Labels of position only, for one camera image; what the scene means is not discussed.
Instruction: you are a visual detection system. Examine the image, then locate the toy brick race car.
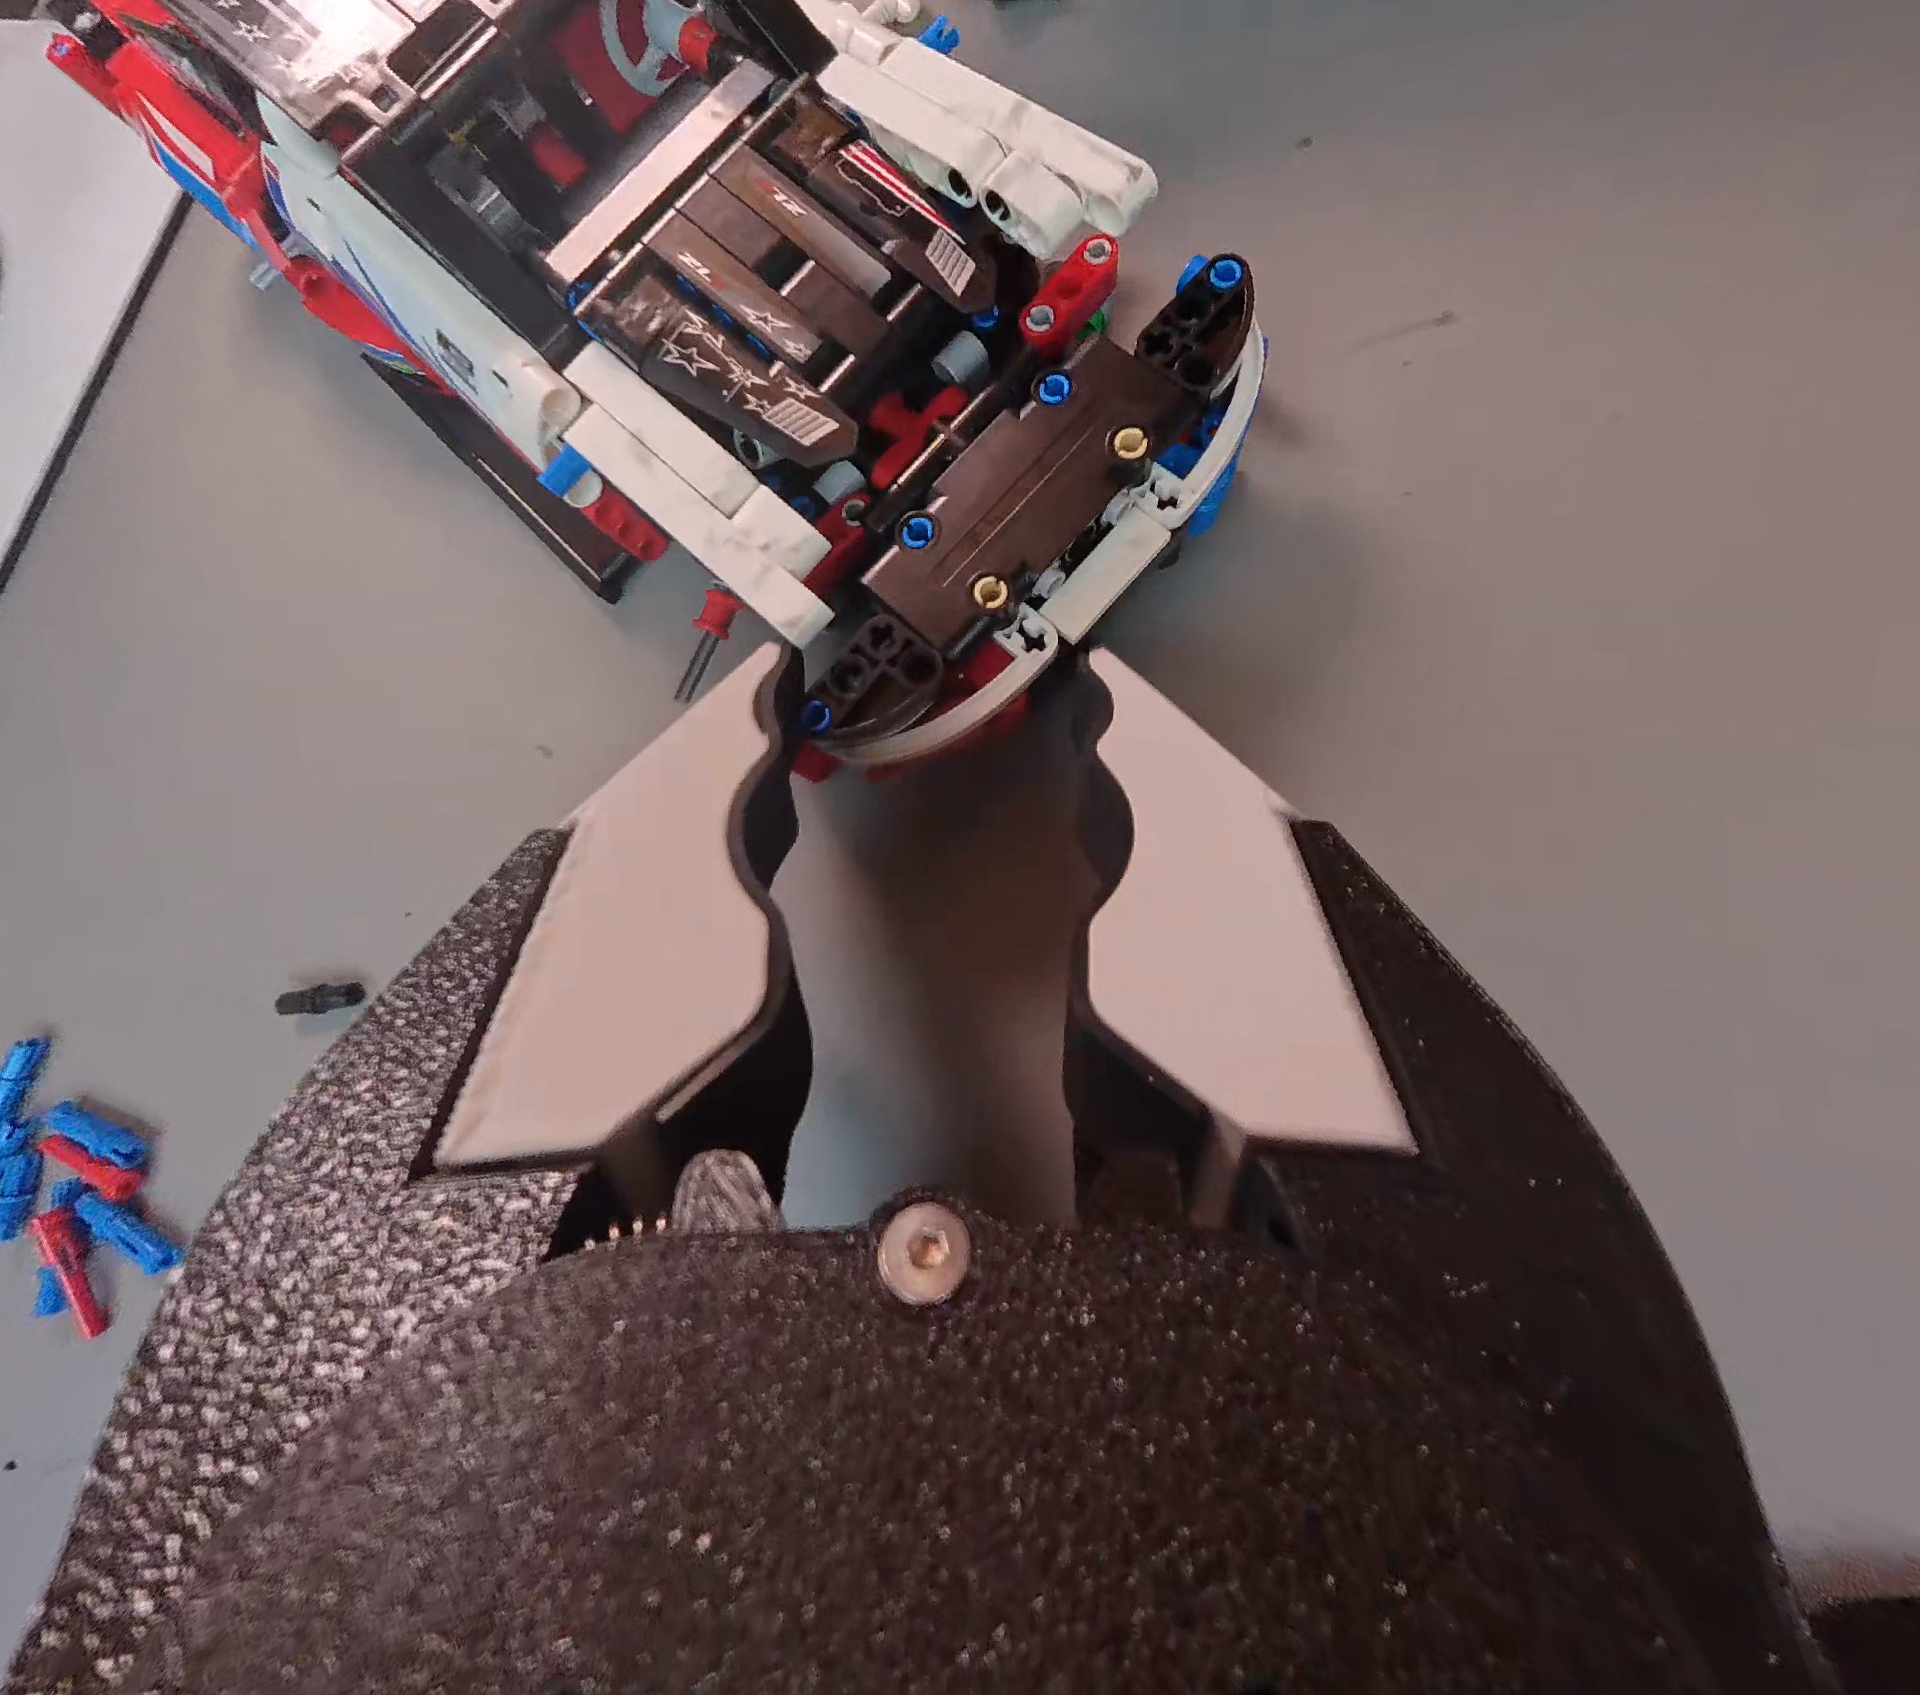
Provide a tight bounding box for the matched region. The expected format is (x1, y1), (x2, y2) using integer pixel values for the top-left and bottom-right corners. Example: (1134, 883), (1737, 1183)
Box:
(29, 0), (1274, 783)

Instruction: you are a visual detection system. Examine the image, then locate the pile of blue red pins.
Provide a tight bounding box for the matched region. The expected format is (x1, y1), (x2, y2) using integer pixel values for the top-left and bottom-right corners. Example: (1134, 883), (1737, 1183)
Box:
(0, 1035), (190, 1339)

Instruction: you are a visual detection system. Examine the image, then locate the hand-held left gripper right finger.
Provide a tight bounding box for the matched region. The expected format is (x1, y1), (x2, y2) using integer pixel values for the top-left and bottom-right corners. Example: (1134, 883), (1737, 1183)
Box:
(1061, 645), (1425, 1164)

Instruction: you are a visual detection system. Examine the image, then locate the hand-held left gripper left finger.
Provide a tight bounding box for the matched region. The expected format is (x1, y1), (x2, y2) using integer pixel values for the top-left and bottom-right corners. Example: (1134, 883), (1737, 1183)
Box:
(427, 643), (815, 1179)

